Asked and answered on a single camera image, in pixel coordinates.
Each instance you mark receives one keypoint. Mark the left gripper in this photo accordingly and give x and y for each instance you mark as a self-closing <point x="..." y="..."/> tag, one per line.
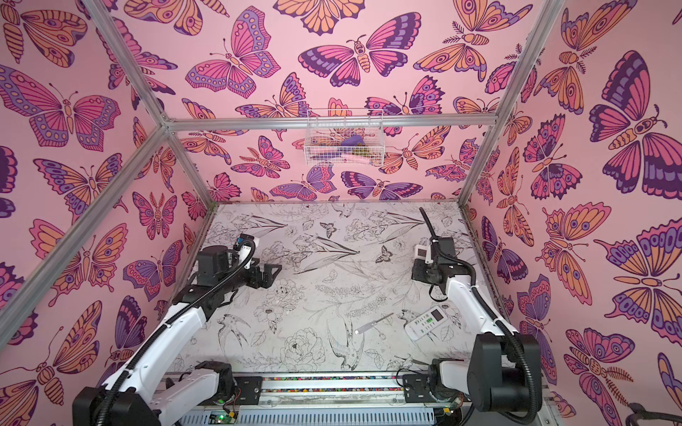
<point x="265" y="280"/>

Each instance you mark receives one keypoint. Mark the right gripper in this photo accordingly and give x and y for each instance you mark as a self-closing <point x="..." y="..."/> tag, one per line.
<point x="432" y="248"/>

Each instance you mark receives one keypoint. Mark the white remote with display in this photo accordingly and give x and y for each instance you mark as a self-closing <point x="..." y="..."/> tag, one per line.
<point x="426" y="323"/>

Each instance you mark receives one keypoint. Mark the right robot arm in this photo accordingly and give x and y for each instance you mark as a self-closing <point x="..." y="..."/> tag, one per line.
<point x="504" y="373"/>

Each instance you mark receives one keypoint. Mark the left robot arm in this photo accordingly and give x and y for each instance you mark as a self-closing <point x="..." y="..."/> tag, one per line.
<point x="130" y="395"/>

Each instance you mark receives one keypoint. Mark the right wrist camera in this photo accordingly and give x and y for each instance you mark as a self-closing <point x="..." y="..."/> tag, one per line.
<point x="423" y="253"/>

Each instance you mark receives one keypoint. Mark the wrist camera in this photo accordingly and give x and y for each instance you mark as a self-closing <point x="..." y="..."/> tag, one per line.
<point x="423" y="253"/>
<point x="246" y="242"/>

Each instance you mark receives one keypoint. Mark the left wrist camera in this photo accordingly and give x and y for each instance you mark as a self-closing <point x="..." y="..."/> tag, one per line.
<point x="246" y="242"/>

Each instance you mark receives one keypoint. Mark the white vented cable duct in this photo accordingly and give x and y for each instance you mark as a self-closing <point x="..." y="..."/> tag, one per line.
<point x="309" y="416"/>

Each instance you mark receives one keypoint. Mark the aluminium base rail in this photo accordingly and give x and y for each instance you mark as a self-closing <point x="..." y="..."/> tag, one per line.
<point x="392" y="389"/>

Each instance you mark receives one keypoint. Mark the white wire basket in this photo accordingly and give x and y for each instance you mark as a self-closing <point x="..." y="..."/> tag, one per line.
<point x="345" y="136"/>

